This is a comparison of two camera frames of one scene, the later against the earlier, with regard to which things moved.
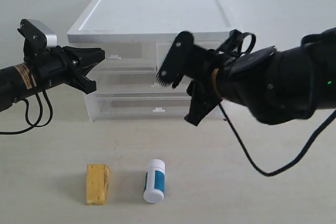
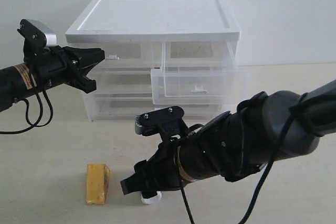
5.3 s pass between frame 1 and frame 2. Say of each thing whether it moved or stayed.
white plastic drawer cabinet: stayed
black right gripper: moved
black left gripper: stayed
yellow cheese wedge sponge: stayed
